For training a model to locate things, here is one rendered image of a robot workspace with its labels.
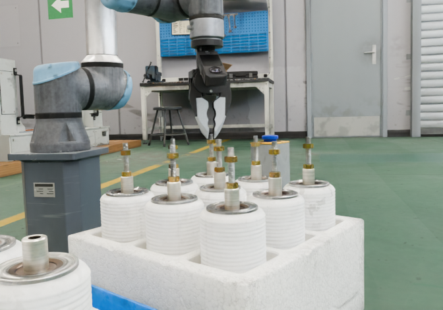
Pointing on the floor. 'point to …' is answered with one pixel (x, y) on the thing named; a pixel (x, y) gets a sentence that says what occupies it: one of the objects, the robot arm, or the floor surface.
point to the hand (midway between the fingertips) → (211, 132)
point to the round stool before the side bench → (165, 124)
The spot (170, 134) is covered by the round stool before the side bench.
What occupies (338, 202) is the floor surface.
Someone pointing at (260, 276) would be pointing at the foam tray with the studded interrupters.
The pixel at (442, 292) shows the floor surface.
